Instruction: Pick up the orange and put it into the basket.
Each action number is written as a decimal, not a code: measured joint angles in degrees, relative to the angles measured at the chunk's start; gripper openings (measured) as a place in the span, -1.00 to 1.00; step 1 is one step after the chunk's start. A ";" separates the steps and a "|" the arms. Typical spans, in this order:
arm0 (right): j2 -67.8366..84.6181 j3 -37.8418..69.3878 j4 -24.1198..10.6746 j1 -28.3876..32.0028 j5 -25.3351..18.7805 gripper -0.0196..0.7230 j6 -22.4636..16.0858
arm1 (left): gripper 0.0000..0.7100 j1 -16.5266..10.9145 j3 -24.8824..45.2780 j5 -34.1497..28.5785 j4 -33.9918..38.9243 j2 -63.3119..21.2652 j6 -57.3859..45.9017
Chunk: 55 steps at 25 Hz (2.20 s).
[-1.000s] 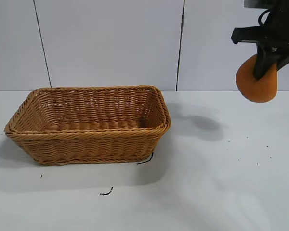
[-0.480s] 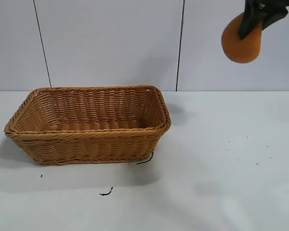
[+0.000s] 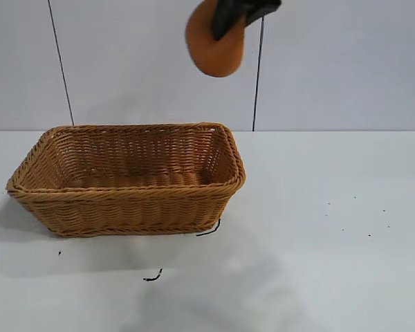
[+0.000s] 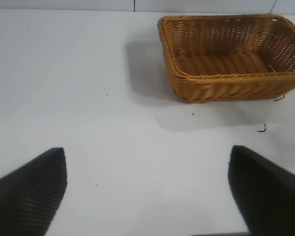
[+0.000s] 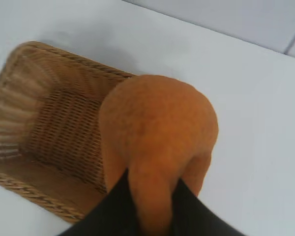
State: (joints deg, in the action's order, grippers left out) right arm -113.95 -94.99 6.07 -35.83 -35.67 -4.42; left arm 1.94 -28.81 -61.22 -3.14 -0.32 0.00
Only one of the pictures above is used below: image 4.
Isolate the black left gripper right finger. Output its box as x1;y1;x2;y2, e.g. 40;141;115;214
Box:
227;145;295;236

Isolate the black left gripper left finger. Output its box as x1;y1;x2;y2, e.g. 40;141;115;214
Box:
0;147;68;236

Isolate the brown woven wicker basket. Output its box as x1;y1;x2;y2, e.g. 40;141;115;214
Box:
157;14;295;103

